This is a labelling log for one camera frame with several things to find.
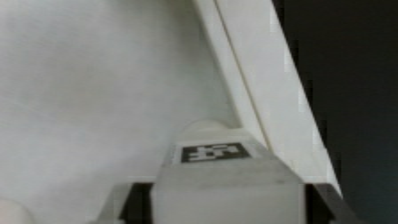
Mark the white table leg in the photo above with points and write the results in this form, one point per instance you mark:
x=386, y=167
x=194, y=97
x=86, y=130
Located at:
x=224, y=183

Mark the white square tabletop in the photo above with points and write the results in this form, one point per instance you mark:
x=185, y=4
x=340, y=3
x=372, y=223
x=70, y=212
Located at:
x=119, y=69

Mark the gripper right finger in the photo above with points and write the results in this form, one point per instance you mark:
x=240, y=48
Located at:
x=327, y=209

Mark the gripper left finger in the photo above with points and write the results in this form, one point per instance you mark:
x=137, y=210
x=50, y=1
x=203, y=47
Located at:
x=127, y=208

